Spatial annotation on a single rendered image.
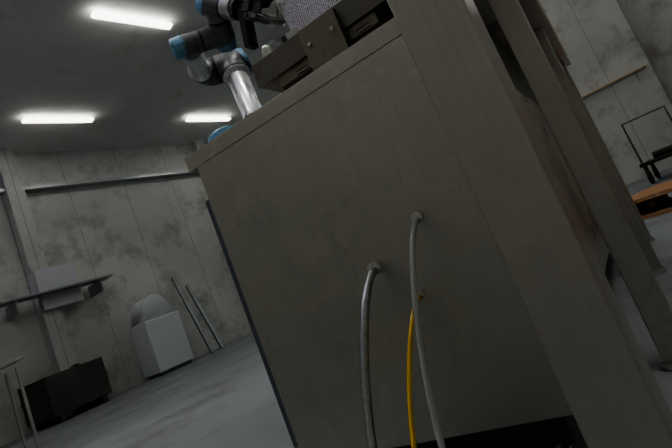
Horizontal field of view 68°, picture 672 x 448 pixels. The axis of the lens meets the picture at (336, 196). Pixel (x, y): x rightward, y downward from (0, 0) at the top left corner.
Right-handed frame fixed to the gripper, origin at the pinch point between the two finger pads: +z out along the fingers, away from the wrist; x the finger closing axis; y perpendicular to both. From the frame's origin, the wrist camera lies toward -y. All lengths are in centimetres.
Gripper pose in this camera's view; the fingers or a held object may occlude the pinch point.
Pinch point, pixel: (285, 23)
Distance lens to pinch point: 160.7
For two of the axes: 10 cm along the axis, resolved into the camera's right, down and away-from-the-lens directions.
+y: 2.2, -9.6, -1.9
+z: 8.4, 2.8, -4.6
